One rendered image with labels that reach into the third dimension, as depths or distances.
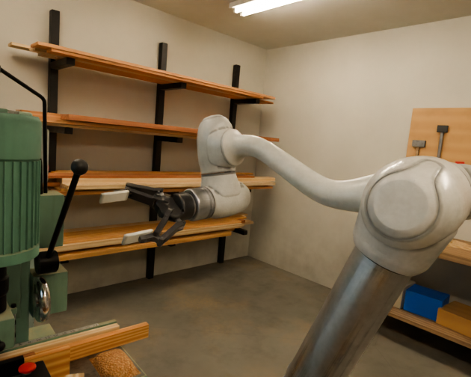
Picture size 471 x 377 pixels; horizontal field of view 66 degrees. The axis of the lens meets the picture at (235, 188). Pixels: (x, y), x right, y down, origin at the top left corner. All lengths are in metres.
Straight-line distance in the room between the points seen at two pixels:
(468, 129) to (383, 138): 0.72
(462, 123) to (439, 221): 3.07
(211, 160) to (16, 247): 0.50
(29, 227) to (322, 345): 0.64
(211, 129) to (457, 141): 2.83
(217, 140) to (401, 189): 0.57
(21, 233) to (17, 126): 0.22
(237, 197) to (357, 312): 0.50
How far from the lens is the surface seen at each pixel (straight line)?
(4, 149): 0.83
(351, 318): 0.67
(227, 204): 1.01
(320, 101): 4.25
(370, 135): 3.89
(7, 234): 0.86
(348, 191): 0.82
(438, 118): 3.66
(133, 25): 3.78
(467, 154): 3.57
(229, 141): 0.98
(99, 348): 1.12
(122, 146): 3.62
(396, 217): 0.55
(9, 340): 0.98
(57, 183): 3.03
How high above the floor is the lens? 1.48
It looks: 7 degrees down
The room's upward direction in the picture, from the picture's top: 5 degrees clockwise
